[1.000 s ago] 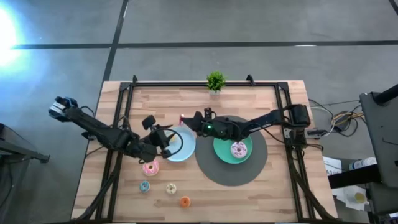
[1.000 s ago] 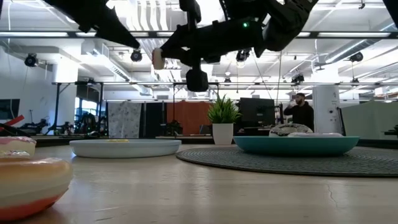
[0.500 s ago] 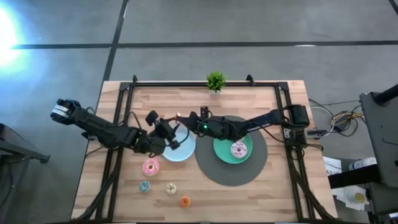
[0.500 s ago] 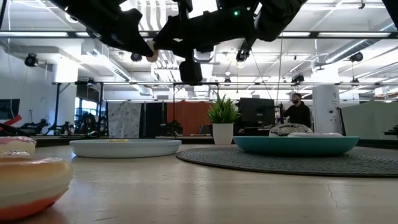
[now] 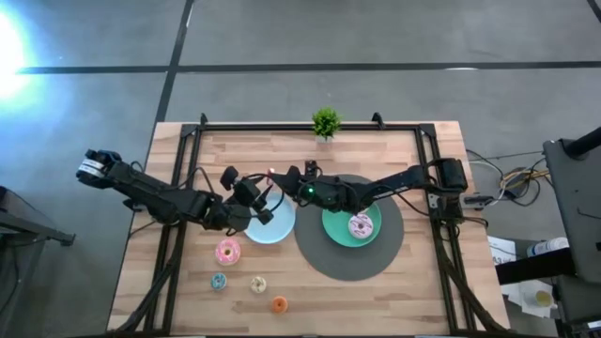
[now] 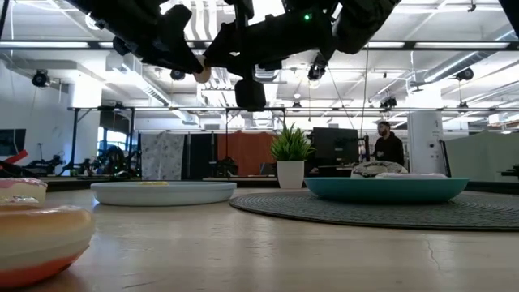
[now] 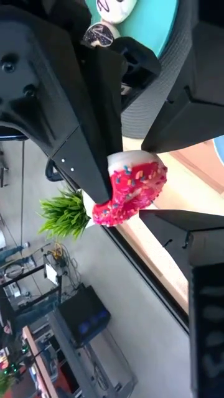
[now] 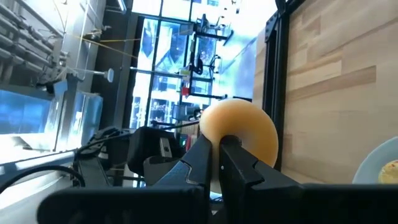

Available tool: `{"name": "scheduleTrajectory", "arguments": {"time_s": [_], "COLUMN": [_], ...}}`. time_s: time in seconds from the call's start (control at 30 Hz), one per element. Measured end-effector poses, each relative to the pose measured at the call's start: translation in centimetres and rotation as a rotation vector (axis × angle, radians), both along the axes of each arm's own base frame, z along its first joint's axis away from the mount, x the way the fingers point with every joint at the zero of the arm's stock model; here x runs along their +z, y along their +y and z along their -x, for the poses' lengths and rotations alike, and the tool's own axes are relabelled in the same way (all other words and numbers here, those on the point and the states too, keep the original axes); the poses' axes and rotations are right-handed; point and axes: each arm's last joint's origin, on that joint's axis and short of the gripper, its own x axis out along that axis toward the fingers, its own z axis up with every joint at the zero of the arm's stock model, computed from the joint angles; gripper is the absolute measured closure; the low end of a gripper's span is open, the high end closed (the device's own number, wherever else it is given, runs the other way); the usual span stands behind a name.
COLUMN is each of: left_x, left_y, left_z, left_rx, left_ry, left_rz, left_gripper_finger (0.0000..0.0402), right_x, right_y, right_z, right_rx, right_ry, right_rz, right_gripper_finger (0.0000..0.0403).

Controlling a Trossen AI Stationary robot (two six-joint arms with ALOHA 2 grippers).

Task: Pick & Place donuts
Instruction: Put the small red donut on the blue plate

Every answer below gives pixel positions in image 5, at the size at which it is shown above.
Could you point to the grey round placemat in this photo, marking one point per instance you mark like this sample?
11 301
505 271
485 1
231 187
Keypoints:
347 265

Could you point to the small white donut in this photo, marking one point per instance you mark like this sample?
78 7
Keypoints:
253 281

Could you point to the black power adapter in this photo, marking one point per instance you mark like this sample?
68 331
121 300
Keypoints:
516 185

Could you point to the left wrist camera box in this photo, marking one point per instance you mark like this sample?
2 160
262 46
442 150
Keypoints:
228 177

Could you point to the grey equipment cart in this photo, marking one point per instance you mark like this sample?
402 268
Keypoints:
577 211

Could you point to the light blue plate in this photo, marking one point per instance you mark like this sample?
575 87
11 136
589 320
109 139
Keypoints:
277 227

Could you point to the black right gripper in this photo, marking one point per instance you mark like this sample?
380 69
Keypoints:
317 192

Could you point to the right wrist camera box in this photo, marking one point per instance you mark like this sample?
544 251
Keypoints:
311 168

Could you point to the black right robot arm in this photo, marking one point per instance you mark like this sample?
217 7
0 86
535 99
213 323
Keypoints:
404 180

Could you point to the white paper sheet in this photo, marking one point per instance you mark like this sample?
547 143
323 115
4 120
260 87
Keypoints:
516 296

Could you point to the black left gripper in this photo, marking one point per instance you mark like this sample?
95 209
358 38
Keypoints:
248 197

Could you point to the white bottle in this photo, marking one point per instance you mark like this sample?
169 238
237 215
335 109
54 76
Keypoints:
547 246

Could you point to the white printed paper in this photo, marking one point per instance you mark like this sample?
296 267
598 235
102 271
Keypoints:
501 250

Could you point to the cup with yellow liquid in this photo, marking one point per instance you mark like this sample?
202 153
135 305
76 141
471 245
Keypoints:
543 298

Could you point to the black shelf board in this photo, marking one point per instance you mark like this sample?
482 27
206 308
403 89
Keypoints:
535 268

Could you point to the grey side table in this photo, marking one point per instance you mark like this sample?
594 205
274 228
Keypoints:
28 225

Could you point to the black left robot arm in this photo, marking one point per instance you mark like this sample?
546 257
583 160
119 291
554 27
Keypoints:
155 195

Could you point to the small orange donut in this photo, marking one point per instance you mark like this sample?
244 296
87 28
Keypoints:
275 301

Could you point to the large lilac drizzled donut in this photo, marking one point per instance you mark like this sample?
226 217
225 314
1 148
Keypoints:
353 231

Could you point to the small blue donut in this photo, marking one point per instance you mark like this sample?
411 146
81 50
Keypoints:
214 278

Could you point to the grey power strip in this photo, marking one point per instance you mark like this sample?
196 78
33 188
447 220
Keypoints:
476 201

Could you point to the teal plate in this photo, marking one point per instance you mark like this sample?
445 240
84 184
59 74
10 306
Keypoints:
338 231

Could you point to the large pink sprinkled donut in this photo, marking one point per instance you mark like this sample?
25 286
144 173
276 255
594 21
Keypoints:
220 256

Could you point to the black metal table frame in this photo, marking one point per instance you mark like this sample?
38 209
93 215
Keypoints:
305 127

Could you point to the green plant in white pot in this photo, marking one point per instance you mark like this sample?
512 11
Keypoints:
326 122

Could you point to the black pole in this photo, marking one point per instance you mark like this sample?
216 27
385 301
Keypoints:
584 143

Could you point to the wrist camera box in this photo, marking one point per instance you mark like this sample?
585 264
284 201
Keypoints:
311 168
228 177

